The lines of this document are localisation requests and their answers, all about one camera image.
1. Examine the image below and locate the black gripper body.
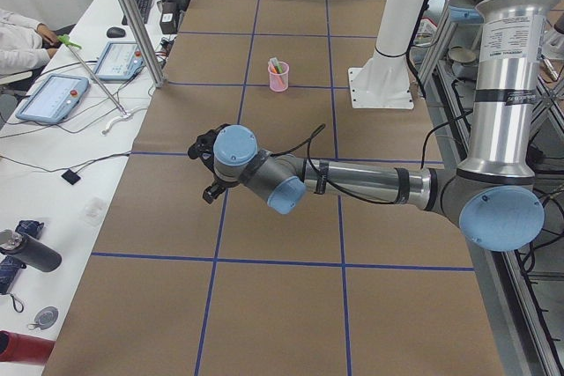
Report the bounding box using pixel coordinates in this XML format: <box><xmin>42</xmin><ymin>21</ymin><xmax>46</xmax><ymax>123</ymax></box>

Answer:
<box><xmin>206</xmin><ymin>166</ymin><xmax>238</xmax><ymax>194</ymax></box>

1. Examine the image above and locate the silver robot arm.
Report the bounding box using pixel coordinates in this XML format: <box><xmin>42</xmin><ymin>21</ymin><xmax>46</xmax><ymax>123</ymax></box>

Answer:
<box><xmin>188</xmin><ymin>0</ymin><xmax>560</xmax><ymax>252</ymax></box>

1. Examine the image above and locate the pink mesh pen holder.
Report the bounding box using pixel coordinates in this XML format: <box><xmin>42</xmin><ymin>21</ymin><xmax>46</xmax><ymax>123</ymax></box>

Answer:
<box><xmin>268</xmin><ymin>62</ymin><xmax>289</xmax><ymax>92</ymax></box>

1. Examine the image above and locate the black box with label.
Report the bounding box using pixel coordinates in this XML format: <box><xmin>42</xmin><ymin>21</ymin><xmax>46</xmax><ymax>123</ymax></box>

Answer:
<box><xmin>160</xmin><ymin>0</ymin><xmax>186</xmax><ymax>35</ymax></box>

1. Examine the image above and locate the small black square device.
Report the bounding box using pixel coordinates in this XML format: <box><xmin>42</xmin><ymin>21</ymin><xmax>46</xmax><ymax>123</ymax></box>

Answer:
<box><xmin>61</xmin><ymin>169</ymin><xmax>81</xmax><ymax>185</ymax></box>

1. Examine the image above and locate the far teach pendant tablet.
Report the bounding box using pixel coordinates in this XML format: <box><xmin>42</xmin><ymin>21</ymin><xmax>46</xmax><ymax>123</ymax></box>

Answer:
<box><xmin>94</xmin><ymin>41</ymin><xmax>145</xmax><ymax>82</ymax></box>

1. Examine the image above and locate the teach pendant tablet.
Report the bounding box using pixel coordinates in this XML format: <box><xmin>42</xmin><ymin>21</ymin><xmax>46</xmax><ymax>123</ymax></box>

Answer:
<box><xmin>94</xmin><ymin>41</ymin><xmax>145</xmax><ymax>82</ymax></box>
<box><xmin>16</xmin><ymin>74</ymin><xmax>90</xmax><ymax>124</ymax></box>

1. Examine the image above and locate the near teach pendant tablet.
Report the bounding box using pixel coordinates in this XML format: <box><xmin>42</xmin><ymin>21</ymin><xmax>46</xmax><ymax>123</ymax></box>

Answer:
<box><xmin>16</xmin><ymin>74</ymin><xmax>90</xmax><ymax>124</ymax></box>

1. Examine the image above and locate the black computer mouse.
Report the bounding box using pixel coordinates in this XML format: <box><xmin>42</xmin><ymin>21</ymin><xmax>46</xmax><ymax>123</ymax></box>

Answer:
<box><xmin>106</xmin><ymin>26</ymin><xmax>126</xmax><ymax>39</ymax></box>

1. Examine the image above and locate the black water bottle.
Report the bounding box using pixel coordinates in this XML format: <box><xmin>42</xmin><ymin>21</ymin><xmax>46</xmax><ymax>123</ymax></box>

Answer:
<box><xmin>1</xmin><ymin>230</ymin><xmax>62</xmax><ymax>272</ymax></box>

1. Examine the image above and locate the round metal lid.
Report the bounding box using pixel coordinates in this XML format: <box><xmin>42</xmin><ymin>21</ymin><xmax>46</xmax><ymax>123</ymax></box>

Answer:
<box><xmin>33</xmin><ymin>306</ymin><xmax>59</xmax><ymax>330</ymax></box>

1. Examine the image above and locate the blue folded umbrella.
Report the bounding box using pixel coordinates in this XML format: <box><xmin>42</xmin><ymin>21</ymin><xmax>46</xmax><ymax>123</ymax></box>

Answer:
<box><xmin>1</xmin><ymin>220</ymin><xmax>44</xmax><ymax>295</ymax></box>

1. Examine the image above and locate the person in white shirt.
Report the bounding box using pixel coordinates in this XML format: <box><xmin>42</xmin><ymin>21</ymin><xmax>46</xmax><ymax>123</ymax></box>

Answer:
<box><xmin>1</xmin><ymin>10</ymin><xmax>60</xmax><ymax>76</ymax></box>

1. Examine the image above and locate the red bottle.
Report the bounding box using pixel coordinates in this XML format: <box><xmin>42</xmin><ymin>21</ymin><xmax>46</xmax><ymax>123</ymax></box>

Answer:
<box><xmin>1</xmin><ymin>330</ymin><xmax>55</xmax><ymax>365</ymax></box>

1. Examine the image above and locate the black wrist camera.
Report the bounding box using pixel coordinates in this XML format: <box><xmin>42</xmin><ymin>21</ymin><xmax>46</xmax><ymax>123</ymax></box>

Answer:
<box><xmin>187</xmin><ymin>123</ymin><xmax>229</xmax><ymax>173</ymax></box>

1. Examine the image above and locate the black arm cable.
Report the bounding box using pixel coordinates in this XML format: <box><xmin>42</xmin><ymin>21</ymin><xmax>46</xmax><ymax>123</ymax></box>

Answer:
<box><xmin>268</xmin><ymin>123</ymin><xmax>472</xmax><ymax>205</ymax></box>

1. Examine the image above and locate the white camera stand pillar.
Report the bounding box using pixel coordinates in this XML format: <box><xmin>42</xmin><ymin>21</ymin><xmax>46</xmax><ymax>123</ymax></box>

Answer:
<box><xmin>348</xmin><ymin>0</ymin><xmax>424</xmax><ymax>110</ymax></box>

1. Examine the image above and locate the aluminium frame post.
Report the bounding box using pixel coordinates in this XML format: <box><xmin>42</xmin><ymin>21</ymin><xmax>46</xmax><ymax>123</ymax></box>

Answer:
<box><xmin>118</xmin><ymin>0</ymin><xmax>165</xmax><ymax>88</ymax></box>

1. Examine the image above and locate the metal rod green handle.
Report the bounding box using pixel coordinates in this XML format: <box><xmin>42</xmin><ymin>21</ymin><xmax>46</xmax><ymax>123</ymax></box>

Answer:
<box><xmin>57</xmin><ymin>34</ymin><xmax>132</xmax><ymax>121</ymax></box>

